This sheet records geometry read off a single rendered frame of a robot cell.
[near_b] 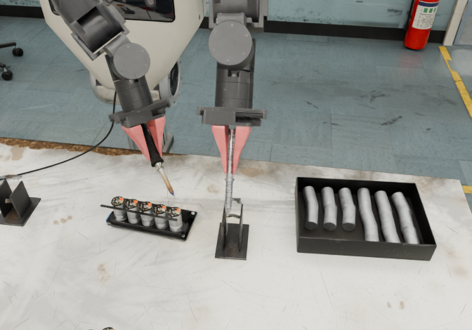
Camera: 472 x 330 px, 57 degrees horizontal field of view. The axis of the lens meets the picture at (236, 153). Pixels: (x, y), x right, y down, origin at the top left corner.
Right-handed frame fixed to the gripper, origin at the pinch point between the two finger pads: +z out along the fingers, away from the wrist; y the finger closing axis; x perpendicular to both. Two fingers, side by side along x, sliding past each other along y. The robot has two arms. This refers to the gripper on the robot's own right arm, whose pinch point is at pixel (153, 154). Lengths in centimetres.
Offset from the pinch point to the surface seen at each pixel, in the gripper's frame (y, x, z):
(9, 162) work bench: -24.4, 31.7, -2.9
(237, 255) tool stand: 6.2, -11.7, 20.6
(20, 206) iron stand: -24.7, 14.2, 3.8
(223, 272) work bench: 2.5, -12.7, 21.6
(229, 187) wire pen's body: 4.7, -20.4, 4.6
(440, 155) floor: 154, 66, 64
